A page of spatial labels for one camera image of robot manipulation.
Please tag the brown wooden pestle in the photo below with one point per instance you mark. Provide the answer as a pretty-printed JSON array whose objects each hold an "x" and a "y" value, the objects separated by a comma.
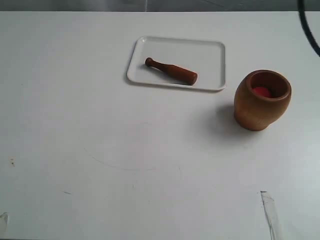
[{"x": 181, "y": 74}]

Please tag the small red object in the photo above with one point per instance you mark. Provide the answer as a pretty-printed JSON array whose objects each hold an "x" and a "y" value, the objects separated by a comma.
[{"x": 263, "y": 91}]

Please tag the brown wooden mortar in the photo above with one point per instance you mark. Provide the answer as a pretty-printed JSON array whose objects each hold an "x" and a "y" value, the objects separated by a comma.
[{"x": 254, "y": 112}]

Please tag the white plastic tray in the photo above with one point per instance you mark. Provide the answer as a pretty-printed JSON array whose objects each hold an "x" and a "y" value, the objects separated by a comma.
[{"x": 204, "y": 57}]

